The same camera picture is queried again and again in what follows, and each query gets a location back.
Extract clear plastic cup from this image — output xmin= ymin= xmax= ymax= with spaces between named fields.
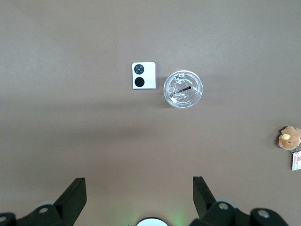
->
xmin=163 ymin=69 xmax=204 ymax=109

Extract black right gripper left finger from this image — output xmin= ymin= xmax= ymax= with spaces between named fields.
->
xmin=0 ymin=178 xmax=87 ymax=226

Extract brown plush keychain toy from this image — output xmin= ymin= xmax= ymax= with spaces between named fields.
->
xmin=278 ymin=126 xmax=301 ymax=150

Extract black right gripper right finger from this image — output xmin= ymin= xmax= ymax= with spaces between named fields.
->
xmin=190 ymin=176 xmax=294 ymax=226

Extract lilac flip phone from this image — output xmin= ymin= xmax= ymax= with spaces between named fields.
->
xmin=131 ymin=62 xmax=157 ymax=90

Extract black drinking straw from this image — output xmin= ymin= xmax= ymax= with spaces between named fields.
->
xmin=173 ymin=86 xmax=191 ymax=95

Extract small printed paper tag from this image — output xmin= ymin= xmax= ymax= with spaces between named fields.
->
xmin=291 ymin=151 xmax=301 ymax=171

